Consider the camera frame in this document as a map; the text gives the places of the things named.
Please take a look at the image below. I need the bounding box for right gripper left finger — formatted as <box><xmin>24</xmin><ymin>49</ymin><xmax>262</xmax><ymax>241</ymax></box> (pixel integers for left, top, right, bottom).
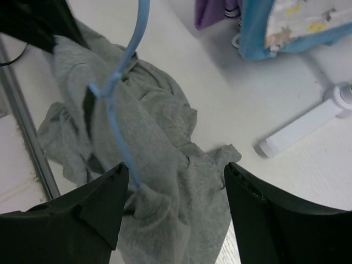
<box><xmin>1</xmin><ymin>163</ymin><xmax>129</xmax><ymax>263</ymax></box>

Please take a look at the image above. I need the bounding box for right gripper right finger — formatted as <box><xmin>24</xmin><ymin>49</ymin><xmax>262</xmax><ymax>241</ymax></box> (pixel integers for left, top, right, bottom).
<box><xmin>224</xmin><ymin>162</ymin><xmax>351</xmax><ymax>263</ymax></box>

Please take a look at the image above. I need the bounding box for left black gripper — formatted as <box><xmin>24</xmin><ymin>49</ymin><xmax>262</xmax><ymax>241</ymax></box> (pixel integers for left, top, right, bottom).
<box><xmin>1</xmin><ymin>0</ymin><xmax>85</xmax><ymax>53</ymax></box>

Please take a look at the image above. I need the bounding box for light blue wire hanger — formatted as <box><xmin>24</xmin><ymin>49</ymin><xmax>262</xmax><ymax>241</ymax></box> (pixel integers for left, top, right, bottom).
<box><xmin>87</xmin><ymin>1</ymin><xmax>150</xmax><ymax>189</ymax></box>

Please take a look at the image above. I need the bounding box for grey t shirt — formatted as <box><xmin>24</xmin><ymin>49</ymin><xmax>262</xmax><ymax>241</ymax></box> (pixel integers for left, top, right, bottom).
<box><xmin>38</xmin><ymin>24</ymin><xmax>241</xmax><ymax>263</ymax></box>

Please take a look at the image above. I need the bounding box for purple t shirt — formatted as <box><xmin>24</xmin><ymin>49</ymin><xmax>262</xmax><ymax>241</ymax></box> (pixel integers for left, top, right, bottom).
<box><xmin>194</xmin><ymin>0</ymin><xmax>243</xmax><ymax>30</ymax></box>

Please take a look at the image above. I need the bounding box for white patterned t shirt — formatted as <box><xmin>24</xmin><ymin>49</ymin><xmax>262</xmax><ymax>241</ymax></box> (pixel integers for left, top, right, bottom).
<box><xmin>265</xmin><ymin>0</ymin><xmax>351</xmax><ymax>52</ymax></box>

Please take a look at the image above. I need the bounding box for light blue t shirt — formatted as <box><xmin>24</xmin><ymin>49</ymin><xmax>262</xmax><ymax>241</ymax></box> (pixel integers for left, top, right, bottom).
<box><xmin>238</xmin><ymin>1</ymin><xmax>347</xmax><ymax>60</ymax></box>

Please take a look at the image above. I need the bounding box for white garment rack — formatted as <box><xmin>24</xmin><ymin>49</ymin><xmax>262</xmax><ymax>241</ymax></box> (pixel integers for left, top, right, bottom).
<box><xmin>255</xmin><ymin>82</ymin><xmax>351</xmax><ymax>158</ymax></box>

